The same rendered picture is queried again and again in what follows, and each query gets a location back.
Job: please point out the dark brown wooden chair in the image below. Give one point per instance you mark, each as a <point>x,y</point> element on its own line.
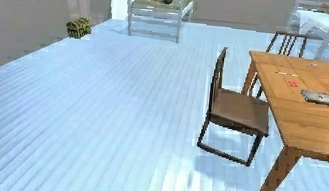
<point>286,43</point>
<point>238,110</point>

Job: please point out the dark round object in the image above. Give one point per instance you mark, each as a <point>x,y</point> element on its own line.
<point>167,0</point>

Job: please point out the small red card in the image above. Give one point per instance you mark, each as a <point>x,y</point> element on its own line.
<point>293,84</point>

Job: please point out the brown wooden dining table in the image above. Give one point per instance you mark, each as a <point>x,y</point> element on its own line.
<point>307,120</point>

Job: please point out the grey flat book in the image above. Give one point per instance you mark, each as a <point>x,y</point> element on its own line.
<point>321,98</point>

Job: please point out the white square pedestal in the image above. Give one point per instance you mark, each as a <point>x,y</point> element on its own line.
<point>118,2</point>

